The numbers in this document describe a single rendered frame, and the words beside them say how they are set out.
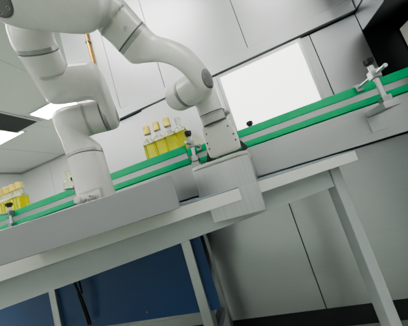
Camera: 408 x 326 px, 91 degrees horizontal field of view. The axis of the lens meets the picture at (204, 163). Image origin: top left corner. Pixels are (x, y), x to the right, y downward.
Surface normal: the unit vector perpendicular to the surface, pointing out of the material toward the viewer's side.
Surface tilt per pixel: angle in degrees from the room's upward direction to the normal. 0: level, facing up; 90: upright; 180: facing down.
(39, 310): 90
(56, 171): 90
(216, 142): 107
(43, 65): 142
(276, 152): 90
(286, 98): 90
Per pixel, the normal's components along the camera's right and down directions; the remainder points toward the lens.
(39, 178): -0.28, -0.04
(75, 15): 0.11, 0.74
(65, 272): 0.19, -0.19
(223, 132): -0.12, 0.19
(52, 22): -0.03, 0.89
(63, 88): 0.34, 0.54
